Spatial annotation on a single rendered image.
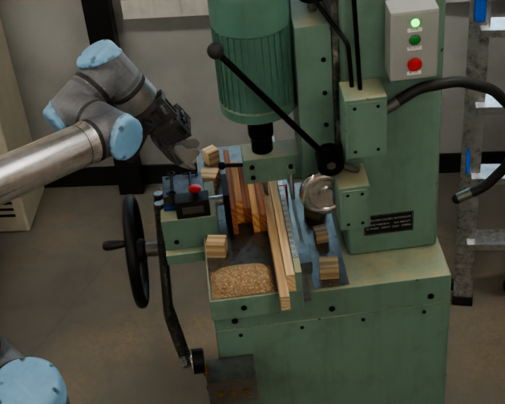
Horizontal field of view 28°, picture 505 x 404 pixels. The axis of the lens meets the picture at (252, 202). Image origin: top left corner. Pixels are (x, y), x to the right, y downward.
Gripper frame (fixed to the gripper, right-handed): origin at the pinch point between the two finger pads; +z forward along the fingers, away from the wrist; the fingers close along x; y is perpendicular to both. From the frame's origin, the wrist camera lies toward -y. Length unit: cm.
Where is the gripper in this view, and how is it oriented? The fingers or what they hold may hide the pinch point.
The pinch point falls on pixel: (188, 167)
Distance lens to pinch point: 233.3
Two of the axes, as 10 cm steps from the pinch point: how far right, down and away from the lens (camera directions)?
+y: 8.2, -4.8, -3.0
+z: 5.6, 6.2, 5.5
